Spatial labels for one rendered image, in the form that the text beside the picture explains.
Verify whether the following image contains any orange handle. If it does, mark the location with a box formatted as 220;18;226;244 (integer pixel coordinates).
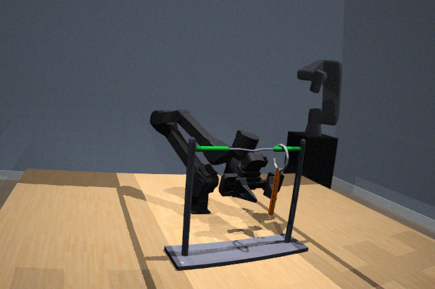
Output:
268;143;289;216

